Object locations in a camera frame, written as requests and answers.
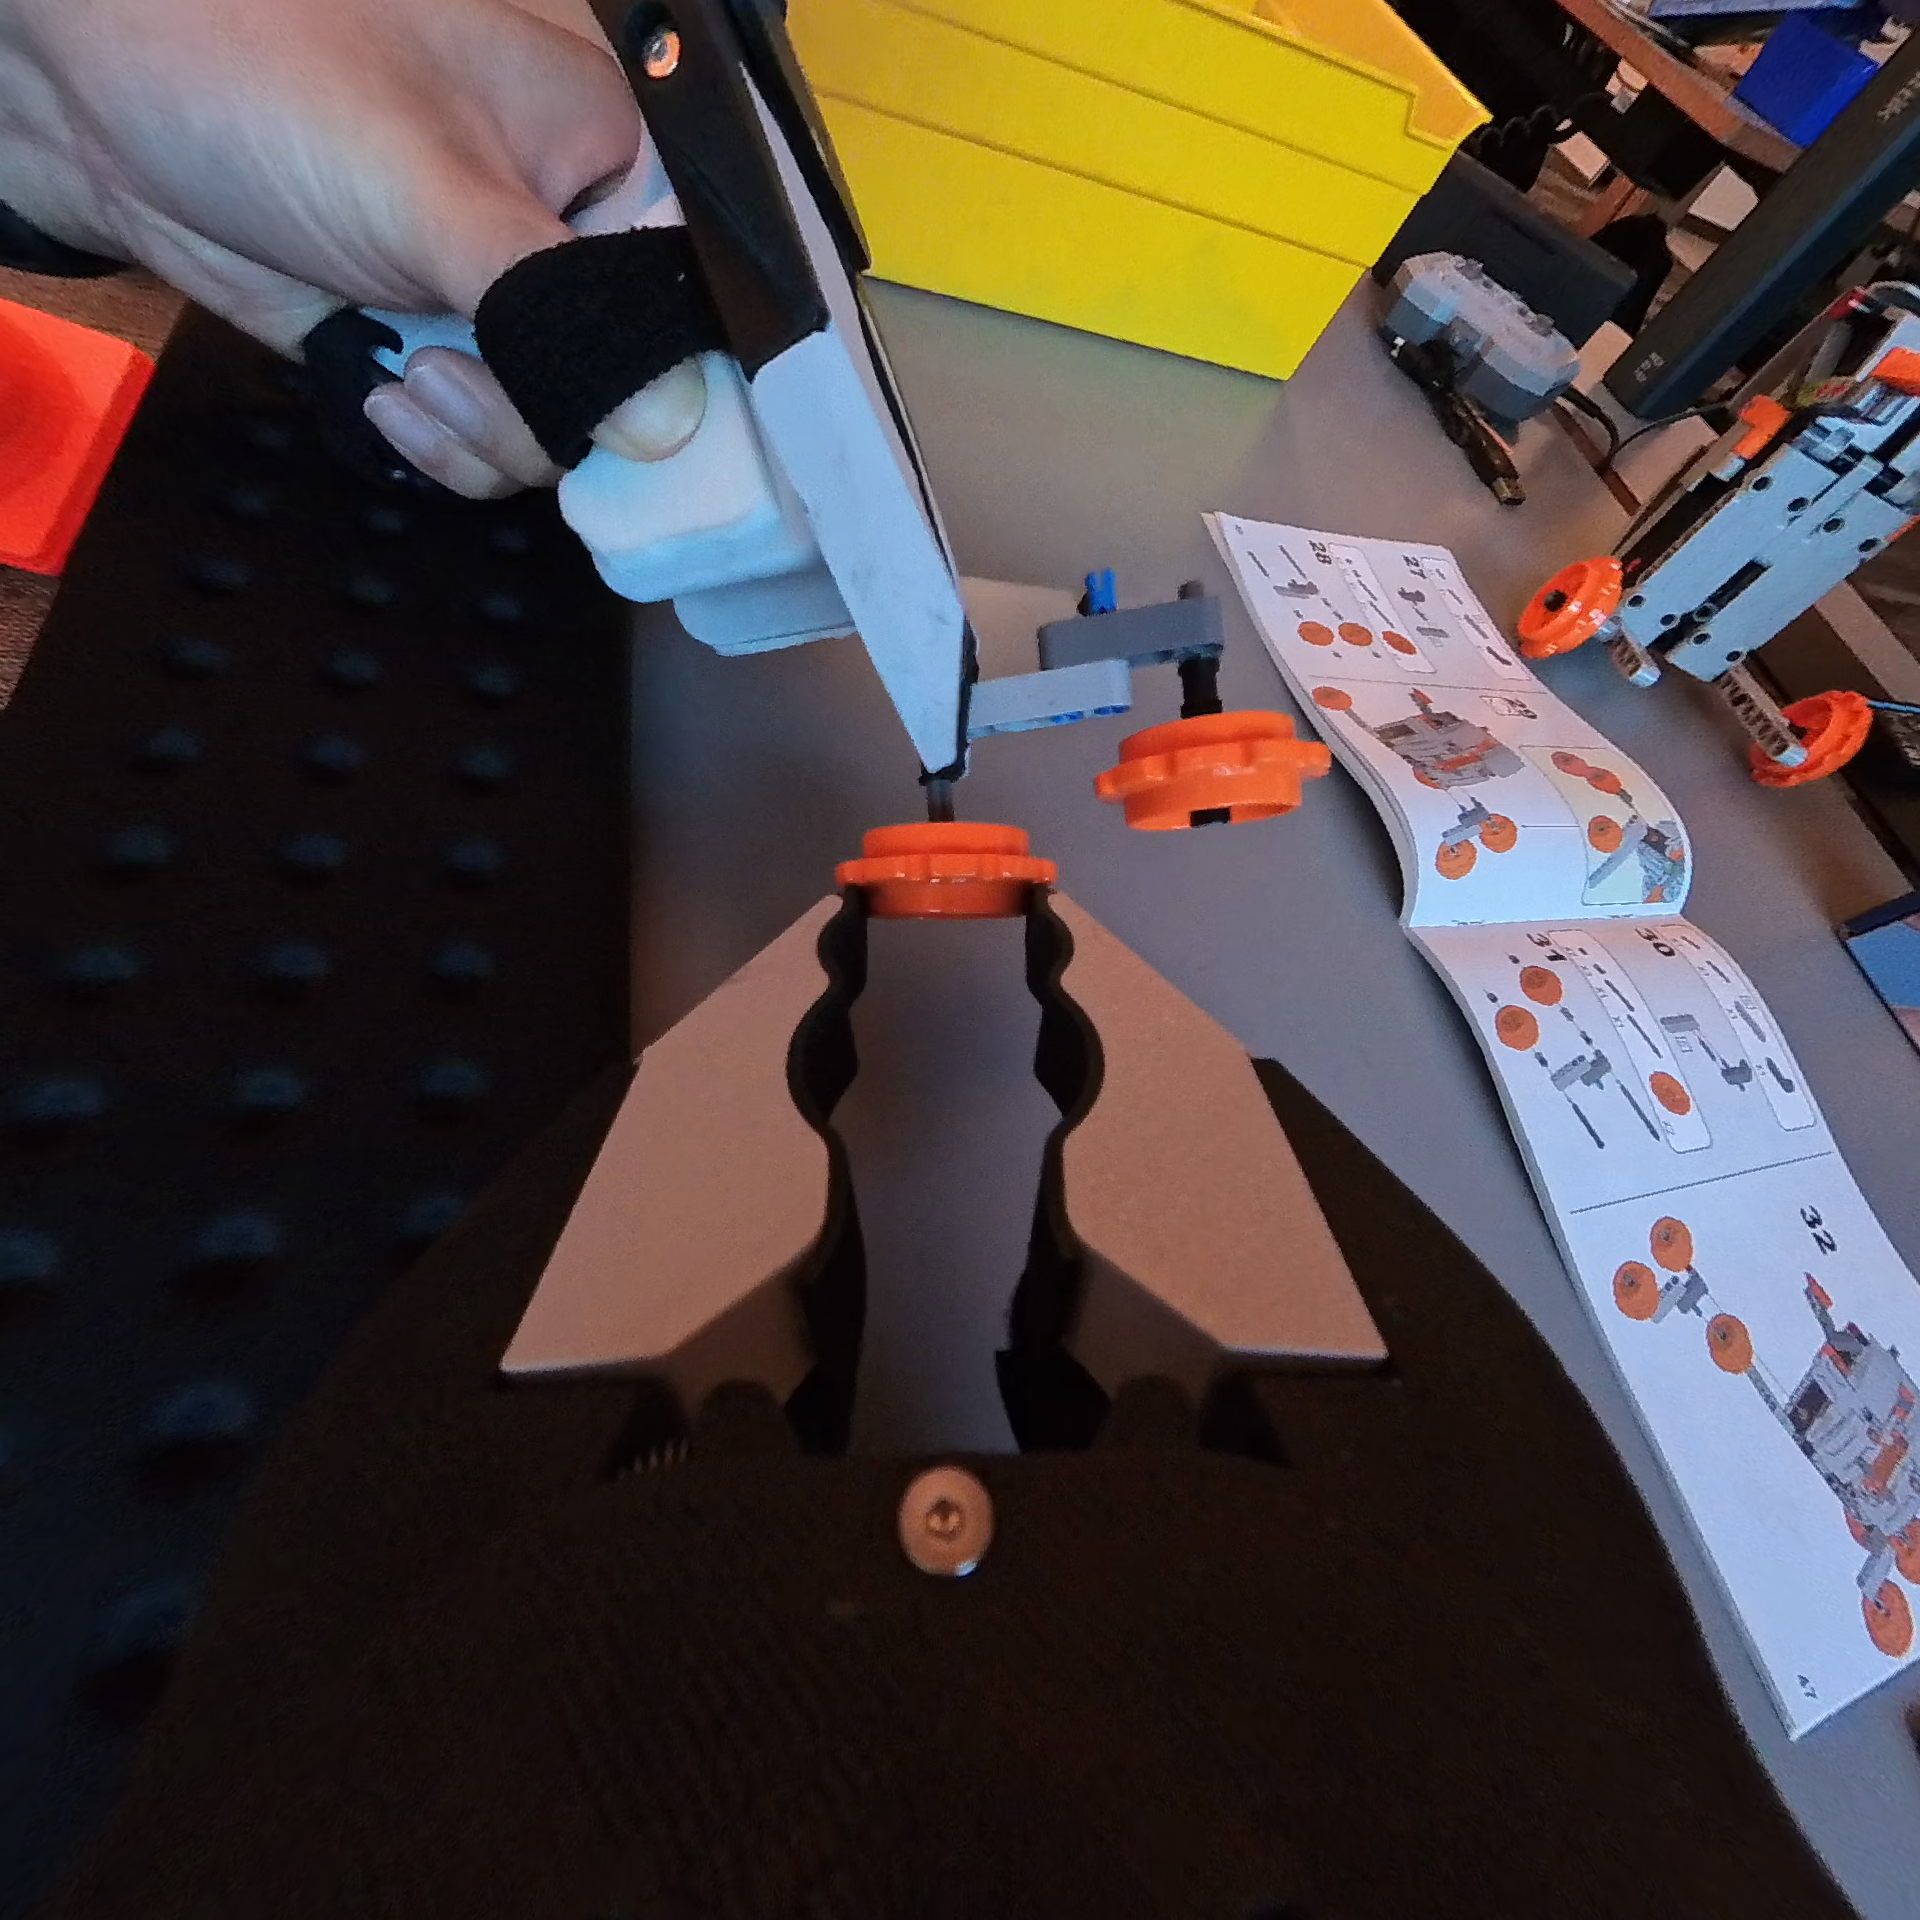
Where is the yellow storage bin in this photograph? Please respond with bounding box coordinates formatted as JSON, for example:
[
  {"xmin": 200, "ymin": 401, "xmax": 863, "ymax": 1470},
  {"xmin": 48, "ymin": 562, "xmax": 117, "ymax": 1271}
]
[{"xmin": 779, "ymin": 0, "xmax": 1495, "ymax": 379}]

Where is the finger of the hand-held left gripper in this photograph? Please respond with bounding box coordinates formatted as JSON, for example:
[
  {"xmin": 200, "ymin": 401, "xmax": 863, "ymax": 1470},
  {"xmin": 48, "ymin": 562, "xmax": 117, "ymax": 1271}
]
[{"xmin": 739, "ymin": 65, "xmax": 981, "ymax": 786}]

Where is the blue robot kit box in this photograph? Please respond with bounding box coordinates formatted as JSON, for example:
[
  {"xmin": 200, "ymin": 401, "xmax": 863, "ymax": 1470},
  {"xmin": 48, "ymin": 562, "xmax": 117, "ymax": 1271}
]
[{"xmin": 1839, "ymin": 894, "xmax": 1920, "ymax": 1050}]

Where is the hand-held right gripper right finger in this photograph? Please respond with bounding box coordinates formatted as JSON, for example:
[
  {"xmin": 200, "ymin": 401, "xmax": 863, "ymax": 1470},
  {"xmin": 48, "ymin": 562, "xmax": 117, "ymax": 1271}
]
[{"xmin": 1002, "ymin": 891, "xmax": 1391, "ymax": 1454}]

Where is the person's left hand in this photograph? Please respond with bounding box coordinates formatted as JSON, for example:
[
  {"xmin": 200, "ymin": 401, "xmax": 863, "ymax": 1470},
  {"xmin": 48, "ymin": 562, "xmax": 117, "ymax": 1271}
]
[{"xmin": 0, "ymin": 0, "xmax": 712, "ymax": 503}]

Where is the orange gear wheel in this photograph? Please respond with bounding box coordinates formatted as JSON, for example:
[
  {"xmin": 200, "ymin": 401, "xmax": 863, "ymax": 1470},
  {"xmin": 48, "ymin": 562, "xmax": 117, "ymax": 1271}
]
[
  {"xmin": 833, "ymin": 822, "xmax": 1057, "ymax": 922},
  {"xmin": 1090, "ymin": 707, "xmax": 1332, "ymax": 837}
]

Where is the wooden back table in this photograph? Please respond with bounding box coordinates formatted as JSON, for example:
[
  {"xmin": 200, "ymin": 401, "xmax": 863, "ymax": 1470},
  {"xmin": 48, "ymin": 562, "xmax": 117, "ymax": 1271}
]
[{"xmin": 1558, "ymin": 0, "xmax": 1920, "ymax": 168}]

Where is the white instruction booklet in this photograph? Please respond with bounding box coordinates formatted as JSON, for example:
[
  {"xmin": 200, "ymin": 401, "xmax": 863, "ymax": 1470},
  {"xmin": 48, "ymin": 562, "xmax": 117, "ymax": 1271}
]
[{"xmin": 1203, "ymin": 509, "xmax": 1920, "ymax": 1744}]

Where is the black perforated panel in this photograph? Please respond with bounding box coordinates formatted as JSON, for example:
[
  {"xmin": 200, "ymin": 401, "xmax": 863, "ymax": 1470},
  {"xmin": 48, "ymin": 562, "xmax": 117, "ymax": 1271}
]
[{"xmin": 0, "ymin": 307, "xmax": 633, "ymax": 1920}]

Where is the orange plastic seat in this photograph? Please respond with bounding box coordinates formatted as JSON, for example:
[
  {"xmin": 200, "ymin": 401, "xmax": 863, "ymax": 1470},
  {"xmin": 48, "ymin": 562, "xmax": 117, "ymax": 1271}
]
[{"xmin": 0, "ymin": 293, "xmax": 163, "ymax": 579}]

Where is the black case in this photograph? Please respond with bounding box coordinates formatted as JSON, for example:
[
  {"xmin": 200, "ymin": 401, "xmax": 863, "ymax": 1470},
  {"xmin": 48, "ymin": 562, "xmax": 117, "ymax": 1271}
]
[{"xmin": 1369, "ymin": 150, "xmax": 1638, "ymax": 332}]

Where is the black usb cable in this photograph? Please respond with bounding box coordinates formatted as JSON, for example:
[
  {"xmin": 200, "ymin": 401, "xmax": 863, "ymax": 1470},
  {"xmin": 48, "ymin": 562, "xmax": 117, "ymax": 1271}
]
[{"xmin": 1411, "ymin": 350, "xmax": 1527, "ymax": 509}]

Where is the black tower device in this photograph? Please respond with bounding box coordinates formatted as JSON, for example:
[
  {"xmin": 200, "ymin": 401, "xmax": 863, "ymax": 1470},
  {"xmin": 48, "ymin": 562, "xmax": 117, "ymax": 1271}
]
[{"xmin": 1626, "ymin": 76, "xmax": 1920, "ymax": 421}]

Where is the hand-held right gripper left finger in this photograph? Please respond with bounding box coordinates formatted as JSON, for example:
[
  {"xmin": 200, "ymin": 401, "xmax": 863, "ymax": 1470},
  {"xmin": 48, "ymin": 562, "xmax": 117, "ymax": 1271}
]
[{"xmin": 500, "ymin": 894, "xmax": 874, "ymax": 1458}]

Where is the grey perforated beam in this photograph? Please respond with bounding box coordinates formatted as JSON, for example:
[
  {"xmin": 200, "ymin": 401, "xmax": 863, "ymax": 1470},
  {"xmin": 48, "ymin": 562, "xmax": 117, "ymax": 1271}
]
[{"xmin": 960, "ymin": 569, "xmax": 1226, "ymax": 741}]

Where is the grey desk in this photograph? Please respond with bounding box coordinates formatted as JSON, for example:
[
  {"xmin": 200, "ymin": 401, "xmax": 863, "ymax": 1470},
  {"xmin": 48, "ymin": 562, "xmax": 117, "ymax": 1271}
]
[{"xmin": 629, "ymin": 269, "xmax": 1920, "ymax": 1920}]

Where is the grey battery box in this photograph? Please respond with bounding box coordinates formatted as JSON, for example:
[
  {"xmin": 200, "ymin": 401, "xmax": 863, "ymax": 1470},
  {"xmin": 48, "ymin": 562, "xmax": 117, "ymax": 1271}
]
[{"xmin": 1379, "ymin": 252, "xmax": 1584, "ymax": 428}]

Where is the grey robot chassis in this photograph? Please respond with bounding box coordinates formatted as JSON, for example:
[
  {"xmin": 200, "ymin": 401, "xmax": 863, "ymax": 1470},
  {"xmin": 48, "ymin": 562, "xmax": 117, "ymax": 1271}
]
[{"xmin": 1513, "ymin": 286, "xmax": 1920, "ymax": 790}]

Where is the blue storage bin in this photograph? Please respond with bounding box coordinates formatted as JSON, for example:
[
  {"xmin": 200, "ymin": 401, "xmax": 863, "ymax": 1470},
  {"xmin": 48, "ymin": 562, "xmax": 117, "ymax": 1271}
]
[{"xmin": 1731, "ymin": 11, "xmax": 1881, "ymax": 144}]

